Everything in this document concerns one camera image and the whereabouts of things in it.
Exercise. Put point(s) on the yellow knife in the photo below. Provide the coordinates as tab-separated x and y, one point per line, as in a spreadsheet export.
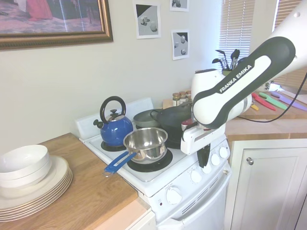
254	107

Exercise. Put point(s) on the large white oven knob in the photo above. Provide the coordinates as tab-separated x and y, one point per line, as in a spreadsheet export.
173	196

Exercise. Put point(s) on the black wok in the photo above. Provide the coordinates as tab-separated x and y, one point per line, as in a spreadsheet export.
172	119

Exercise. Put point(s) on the large grey shapes paper print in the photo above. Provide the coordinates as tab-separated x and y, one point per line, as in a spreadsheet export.
147	21

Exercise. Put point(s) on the white electric stove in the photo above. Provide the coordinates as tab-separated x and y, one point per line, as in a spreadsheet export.
153	177

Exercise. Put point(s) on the white oven door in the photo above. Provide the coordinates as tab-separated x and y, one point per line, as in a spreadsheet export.
204	215

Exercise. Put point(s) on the small grey shapes paper print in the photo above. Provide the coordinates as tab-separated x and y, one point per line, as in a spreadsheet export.
178	4

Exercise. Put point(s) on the narrow wooden window blind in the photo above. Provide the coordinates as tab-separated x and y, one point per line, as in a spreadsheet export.
236	24

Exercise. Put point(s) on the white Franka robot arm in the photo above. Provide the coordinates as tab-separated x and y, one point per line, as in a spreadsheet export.
227	105

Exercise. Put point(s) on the green knife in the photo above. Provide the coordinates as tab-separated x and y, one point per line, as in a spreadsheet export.
273	100

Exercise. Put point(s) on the purple knife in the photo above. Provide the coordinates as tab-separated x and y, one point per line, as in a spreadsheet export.
285	99

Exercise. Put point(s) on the medium grey shapes paper print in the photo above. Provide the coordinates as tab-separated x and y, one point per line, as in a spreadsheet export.
180	45

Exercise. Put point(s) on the red knife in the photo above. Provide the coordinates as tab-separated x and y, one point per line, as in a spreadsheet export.
263	101

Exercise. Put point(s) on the white bowl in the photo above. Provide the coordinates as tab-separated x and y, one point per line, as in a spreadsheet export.
28	179
24	155

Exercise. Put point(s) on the black stove burner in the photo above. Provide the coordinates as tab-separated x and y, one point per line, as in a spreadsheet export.
144	167
172	144
112	148

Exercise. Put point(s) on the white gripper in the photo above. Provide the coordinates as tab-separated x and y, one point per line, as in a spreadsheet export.
192	141

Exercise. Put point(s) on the white base cabinet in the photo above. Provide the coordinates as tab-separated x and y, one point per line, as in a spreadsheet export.
144	220

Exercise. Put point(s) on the spice jar brown lid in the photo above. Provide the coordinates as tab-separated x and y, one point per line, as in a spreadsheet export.
189	94
176	99
182	97

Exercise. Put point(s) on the white panelled door cabinet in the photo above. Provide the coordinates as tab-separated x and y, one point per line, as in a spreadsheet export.
263	191

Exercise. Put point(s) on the green utensil holder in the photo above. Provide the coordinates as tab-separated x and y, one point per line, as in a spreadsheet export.
226	72

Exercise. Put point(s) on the white plate gold rim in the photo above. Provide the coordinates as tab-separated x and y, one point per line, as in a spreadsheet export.
36	202
36	210
60	167
36	205

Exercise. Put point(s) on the gold framed painting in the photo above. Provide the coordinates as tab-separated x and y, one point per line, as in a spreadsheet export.
60	36

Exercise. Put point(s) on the black kitchen utensil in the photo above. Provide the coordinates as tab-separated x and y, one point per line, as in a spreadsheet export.
220	51
235	54
217	60

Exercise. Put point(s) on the silver cabinet knob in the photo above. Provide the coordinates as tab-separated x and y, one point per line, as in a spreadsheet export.
250	161

